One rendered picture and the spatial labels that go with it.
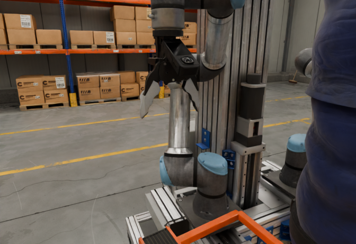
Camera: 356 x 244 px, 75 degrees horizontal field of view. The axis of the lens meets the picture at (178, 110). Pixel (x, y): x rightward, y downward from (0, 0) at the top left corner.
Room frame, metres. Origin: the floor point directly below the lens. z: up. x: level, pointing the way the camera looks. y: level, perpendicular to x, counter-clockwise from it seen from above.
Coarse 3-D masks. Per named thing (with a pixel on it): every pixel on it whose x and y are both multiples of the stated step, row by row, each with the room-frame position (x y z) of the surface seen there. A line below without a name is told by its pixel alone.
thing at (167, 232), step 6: (168, 228) 0.50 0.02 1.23; (150, 234) 0.48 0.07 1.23; (156, 234) 0.48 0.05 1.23; (162, 234) 0.48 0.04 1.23; (168, 234) 0.48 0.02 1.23; (174, 234) 0.48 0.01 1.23; (138, 240) 0.47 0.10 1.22; (144, 240) 0.46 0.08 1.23; (150, 240) 0.46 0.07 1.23; (156, 240) 0.46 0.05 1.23; (162, 240) 0.46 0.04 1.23; (168, 240) 0.46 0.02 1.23; (174, 240) 0.46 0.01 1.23
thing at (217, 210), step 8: (200, 192) 0.79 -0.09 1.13; (200, 200) 0.79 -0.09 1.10; (208, 200) 0.77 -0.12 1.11; (216, 200) 0.77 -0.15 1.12; (224, 200) 0.78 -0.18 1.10; (200, 208) 0.77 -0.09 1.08; (208, 208) 0.77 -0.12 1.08; (216, 208) 0.76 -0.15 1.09; (224, 208) 0.77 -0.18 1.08; (200, 216) 0.77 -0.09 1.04; (208, 216) 0.75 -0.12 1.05; (216, 216) 0.75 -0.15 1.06
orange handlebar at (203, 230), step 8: (224, 216) 0.56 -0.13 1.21; (232, 216) 0.56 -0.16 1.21; (240, 216) 0.57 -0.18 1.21; (248, 216) 0.56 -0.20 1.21; (208, 224) 0.53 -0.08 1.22; (216, 224) 0.53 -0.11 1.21; (224, 224) 0.54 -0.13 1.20; (248, 224) 0.54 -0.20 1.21; (256, 224) 0.53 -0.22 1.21; (192, 232) 0.50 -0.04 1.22; (200, 232) 0.50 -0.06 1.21; (208, 232) 0.51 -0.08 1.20; (256, 232) 0.51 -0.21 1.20; (264, 232) 0.50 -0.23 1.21; (184, 240) 0.48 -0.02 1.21; (192, 240) 0.49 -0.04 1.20; (264, 240) 0.49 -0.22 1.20; (272, 240) 0.48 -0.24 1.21
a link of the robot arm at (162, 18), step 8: (160, 8) 0.53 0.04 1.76; (168, 8) 0.53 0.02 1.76; (176, 8) 0.53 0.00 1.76; (152, 16) 0.54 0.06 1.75; (160, 16) 0.53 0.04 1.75; (168, 16) 0.53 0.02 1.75; (176, 16) 0.53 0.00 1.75; (152, 24) 0.55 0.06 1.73; (160, 24) 0.53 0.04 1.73; (168, 24) 0.53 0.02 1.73; (176, 24) 0.53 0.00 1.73
